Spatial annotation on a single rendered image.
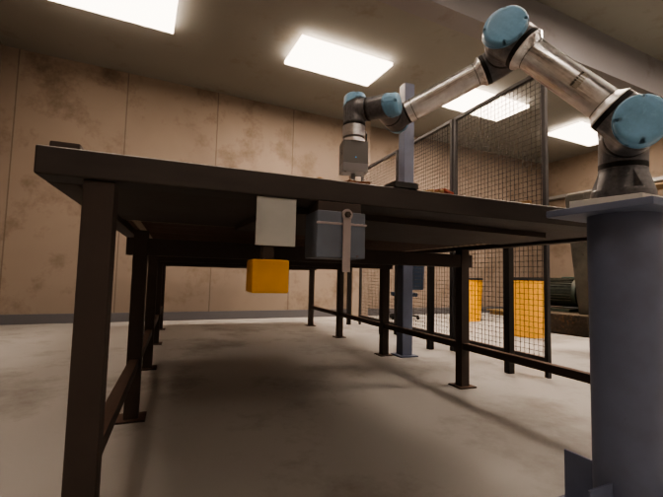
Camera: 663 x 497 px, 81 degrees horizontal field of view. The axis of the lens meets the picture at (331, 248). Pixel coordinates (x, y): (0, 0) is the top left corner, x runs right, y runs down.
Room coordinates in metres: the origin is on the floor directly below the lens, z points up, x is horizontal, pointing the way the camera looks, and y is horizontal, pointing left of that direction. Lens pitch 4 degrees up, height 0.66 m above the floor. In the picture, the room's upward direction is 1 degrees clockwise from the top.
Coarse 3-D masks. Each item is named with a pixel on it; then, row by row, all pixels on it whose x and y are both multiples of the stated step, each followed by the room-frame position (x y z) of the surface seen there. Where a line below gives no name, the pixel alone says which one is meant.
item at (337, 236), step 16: (320, 208) 0.99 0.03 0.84; (336, 208) 1.00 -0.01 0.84; (352, 208) 1.02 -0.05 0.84; (320, 224) 0.97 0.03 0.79; (336, 224) 0.99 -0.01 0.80; (352, 224) 1.00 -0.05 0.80; (320, 240) 0.97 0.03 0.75; (336, 240) 0.99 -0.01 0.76; (352, 240) 1.00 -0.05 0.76; (320, 256) 0.97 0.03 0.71; (336, 256) 0.99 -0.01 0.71; (352, 256) 1.00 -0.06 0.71
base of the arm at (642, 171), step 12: (600, 168) 1.08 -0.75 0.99; (612, 168) 1.05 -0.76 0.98; (624, 168) 1.03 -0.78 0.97; (636, 168) 1.02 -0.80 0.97; (648, 168) 1.03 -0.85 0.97; (600, 180) 1.07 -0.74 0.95; (612, 180) 1.04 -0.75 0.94; (624, 180) 1.02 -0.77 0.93; (636, 180) 1.01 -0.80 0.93; (648, 180) 1.01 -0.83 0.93; (600, 192) 1.06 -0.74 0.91; (612, 192) 1.03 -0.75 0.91; (624, 192) 1.01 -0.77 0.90; (636, 192) 1.00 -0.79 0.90; (648, 192) 1.00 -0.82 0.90
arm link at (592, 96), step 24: (504, 24) 1.01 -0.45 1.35; (528, 24) 0.99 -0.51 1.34; (504, 48) 1.03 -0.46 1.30; (528, 48) 1.01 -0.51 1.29; (552, 48) 0.99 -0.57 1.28; (528, 72) 1.04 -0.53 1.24; (552, 72) 0.99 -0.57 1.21; (576, 72) 0.96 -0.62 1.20; (576, 96) 0.97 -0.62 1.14; (600, 96) 0.94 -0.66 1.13; (624, 96) 0.91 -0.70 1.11; (648, 96) 0.88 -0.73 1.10; (600, 120) 0.95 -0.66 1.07; (624, 120) 0.90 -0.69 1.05; (648, 120) 0.89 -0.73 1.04; (624, 144) 0.93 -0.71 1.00; (648, 144) 0.92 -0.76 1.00
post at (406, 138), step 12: (408, 84) 3.36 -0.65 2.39; (408, 96) 3.37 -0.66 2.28; (408, 132) 3.37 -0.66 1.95; (408, 144) 3.37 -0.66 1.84; (408, 156) 3.37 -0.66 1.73; (408, 168) 3.37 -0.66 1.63; (408, 180) 3.37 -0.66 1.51; (408, 276) 3.37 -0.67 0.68; (408, 288) 3.37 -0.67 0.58; (408, 300) 3.37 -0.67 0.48; (408, 312) 3.37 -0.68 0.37; (408, 324) 3.37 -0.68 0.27; (408, 336) 3.37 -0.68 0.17; (408, 348) 3.37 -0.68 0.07
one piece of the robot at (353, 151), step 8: (352, 136) 1.24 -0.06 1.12; (344, 144) 1.24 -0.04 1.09; (352, 144) 1.25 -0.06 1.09; (360, 144) 1.25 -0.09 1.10; (344, 152) 1.24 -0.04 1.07; (352, 152) 1.25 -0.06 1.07; (360, 152) 1.25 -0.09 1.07; (344, 160) 1.24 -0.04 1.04; (352, 160) 1.25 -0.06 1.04; (360, 160) 1.25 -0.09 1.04; (344, 168) 1.24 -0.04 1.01; (352, 168) 1.25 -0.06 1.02; (360, 168) 1.25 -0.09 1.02; (352, 176) 1.27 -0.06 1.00; (360, 176) 1.31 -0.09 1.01
